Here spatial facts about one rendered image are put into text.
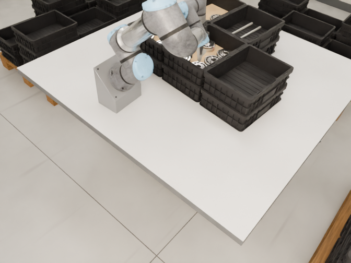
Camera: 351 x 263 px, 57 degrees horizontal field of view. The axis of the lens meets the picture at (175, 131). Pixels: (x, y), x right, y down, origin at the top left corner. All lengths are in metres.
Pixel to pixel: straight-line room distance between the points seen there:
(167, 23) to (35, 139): 1.76
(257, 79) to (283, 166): 0.52
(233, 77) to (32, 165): 1.53
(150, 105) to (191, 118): 0.24
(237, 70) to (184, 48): 0.73
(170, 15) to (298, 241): 1.63
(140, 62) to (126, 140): 0.38
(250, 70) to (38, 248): 1.60
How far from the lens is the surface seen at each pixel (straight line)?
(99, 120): 1.72
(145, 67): 1.56
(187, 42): 1.20
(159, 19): 1.19
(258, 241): 2.19
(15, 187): 2.46
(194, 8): 1.60
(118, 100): 1.70
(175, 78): 1.86
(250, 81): 1.84
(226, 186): 1.48
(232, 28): 2.28
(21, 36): 2.74
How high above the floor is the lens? 1.91
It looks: 47 degrees down
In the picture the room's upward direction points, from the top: 5 degrees clockwise
